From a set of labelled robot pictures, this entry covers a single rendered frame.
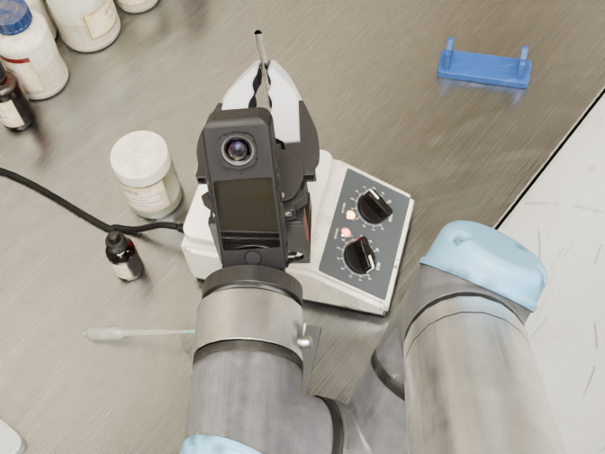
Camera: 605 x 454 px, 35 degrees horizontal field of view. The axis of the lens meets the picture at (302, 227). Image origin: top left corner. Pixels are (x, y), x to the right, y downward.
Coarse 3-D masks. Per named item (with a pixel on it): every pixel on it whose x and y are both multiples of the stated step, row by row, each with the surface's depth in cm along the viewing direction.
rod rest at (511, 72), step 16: (448, 48) 105; (448, 64) 105; (464, 64) 106; (480, 64) 106; (496, 64) 106; (512, 64) 106; (528, 64) 105; (464, 80) 106; (480, 80) 106; (496, 80) 105; (512, 80) 105; (528, 80) 104
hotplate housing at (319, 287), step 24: (336, 168) 94; (336, 192) 92; (408, 216) 95; (312, 240) 90; (192, 264) 93; (216, 264) 91; (312, 264) 89; (312, 288) 90; (336, 288) 89; (384, 312) 92
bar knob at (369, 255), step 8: (360, 240) 89; (352, 248) 90; (360, 248) 89; (368, 248) 89; (344, 256) 90; (352, 256) 90; (360, 256) 90; (368, 256) 89; (352, 264) 90; (360, 264) 90; (368, 264) 89; (360, 272) 90
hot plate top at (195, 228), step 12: (324, 156) 92; (324, 168) 91; (324, 180) 91; (204, 192) 91; (312, 192) 90; (324, 192) 91; (192, 204) 91; (312, 204) 90; (192, 216) 90; (204, 216) 90; (312, 216) 89; (192, 228) 89; (204, 228) 89; (312, 228) 88; (192, 240) 89; (204, 240) 89
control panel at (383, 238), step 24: (360, 192) 94; (384, 192) 95; (336, 216) 91; (360, 216) 93; (336, 240) 90; (384, 240) 93; (336, 264) 89; (384, 264) 92; (360, 288) 90; (384, 288) 91
